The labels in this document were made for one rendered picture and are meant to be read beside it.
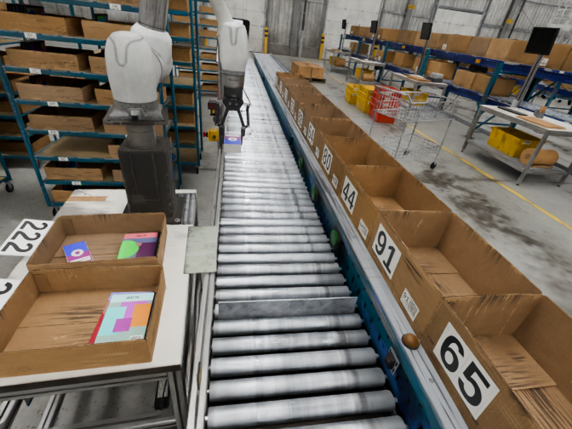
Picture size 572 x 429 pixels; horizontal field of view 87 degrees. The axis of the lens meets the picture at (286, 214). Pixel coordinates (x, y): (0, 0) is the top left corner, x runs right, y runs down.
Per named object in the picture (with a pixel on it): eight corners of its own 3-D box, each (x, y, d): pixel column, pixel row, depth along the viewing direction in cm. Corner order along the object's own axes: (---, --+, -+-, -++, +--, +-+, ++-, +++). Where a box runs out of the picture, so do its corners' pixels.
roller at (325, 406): (202, 413, 78) (201, 403, 75) (390, 395, 87) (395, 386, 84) (200, 436, 73) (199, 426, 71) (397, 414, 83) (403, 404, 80)
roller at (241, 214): (218, 217, 153) (218, 208, 150) (317, 218, 162) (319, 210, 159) (217, 222, 149) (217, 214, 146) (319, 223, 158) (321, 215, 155)
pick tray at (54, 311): (40, 292, 97) (29, 269, 92) (167, 285, 105) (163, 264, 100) (-16, 380, 74) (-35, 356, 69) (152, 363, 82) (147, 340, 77)
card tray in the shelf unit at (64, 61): (9, 65, 193) (3, 48, 188) (36, 60, 219) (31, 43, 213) (79, 71, 200) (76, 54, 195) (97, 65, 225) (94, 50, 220)
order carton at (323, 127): (306, 140, 211) (309, 116, 202) (346, 143, 216) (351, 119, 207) (318, 163, 178) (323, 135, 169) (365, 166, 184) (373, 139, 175)
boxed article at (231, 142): (223, 151, 126) (223, 143, 124) (224, 141, 137) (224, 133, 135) (240, 152, 127) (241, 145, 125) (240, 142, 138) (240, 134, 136)
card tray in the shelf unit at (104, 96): (96, 103, 213) (93, 88, 207) (113, 94, 238) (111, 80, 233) (157, 108, 218) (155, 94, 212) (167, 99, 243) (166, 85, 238)
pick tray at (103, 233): (65, 236, 121) (58, 214, 116) (168, 231, 131) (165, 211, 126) (34, 288, 98) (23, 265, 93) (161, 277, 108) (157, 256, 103)
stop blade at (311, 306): (218, 320, 99) (218, 301, 95) (351, 313, 108) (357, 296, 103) (218, 322, 99) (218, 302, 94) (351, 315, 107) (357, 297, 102)
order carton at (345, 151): (318, 163, 179) (323, 135, 170) (365, 166, 184) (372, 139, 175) (337, 197, 146) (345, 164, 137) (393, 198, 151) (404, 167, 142)
